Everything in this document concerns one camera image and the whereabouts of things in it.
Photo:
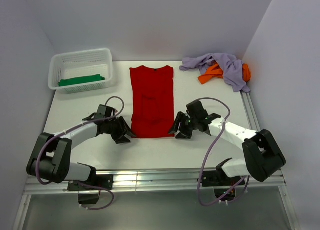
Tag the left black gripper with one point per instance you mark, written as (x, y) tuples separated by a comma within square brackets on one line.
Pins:
[(123, 127)]

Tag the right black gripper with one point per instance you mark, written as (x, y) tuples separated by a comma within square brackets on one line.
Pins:
[(175, 127)]

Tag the red t-shirt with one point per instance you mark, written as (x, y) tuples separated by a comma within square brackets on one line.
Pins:
[(153, 101)]

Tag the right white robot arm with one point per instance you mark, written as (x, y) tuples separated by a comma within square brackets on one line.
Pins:
[(262, 156)]

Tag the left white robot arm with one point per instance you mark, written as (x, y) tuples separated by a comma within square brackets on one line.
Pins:
[(50, 160)]

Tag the rolled green t-shirt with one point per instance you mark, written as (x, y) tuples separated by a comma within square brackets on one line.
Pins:
[(81, 80)]

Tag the orange t-shirt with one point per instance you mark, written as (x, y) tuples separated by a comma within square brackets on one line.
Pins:
[(216, 72)]

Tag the white plastic basket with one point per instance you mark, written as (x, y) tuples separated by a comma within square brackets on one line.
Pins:
[(78, 64)]

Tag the lavender t-shirt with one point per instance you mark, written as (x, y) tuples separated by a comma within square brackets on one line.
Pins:
[(232, 68)]

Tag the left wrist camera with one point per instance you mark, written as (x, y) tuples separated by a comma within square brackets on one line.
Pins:
[(104, 111)]

